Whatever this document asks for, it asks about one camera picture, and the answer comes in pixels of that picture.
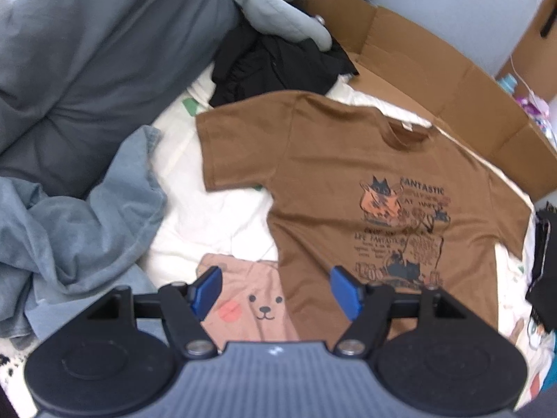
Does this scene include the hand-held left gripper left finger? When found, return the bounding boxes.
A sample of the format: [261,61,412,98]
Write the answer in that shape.
[87,265,225,360]

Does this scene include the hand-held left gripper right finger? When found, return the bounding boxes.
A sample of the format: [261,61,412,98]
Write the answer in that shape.
[329,265,478,355]

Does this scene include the brown printed t-shirt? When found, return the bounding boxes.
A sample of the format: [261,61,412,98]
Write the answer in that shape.
[196,91,534,344]

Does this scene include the cream printed bed sheet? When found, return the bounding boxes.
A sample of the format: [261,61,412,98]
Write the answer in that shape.
[0,63,557,403]

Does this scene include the blue-grey denim garment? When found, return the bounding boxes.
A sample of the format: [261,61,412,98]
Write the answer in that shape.
[0,125,168,350]

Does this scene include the black knitted garment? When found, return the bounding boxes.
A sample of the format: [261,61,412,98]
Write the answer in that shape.
[524,202,557,337]

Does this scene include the black jacket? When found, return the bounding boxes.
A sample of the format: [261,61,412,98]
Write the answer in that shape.
[209,24,360,108]

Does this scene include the cardboard boxes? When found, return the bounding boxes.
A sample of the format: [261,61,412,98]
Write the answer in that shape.
[270,0,557,204]

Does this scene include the dark grey duvet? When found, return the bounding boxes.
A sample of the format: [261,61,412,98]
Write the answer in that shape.
[0,0,241,200]

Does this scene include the pile of colourful packets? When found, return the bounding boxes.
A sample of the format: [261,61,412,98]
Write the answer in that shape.
[516,95,557,142]

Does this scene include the grey neck pillow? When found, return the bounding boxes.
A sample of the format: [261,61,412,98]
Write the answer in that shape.
[230,0,334,51]

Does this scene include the cardboard box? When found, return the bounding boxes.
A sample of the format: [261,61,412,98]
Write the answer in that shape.
[496,0,557,101]

